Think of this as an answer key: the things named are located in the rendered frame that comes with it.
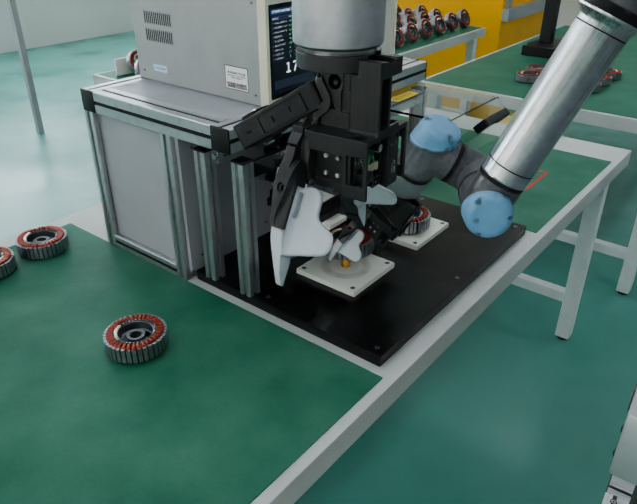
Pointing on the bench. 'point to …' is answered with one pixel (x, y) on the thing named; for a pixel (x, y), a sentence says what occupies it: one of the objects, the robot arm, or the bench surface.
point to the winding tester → (217, 45)
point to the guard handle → (491, 120)
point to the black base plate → (363, 322)
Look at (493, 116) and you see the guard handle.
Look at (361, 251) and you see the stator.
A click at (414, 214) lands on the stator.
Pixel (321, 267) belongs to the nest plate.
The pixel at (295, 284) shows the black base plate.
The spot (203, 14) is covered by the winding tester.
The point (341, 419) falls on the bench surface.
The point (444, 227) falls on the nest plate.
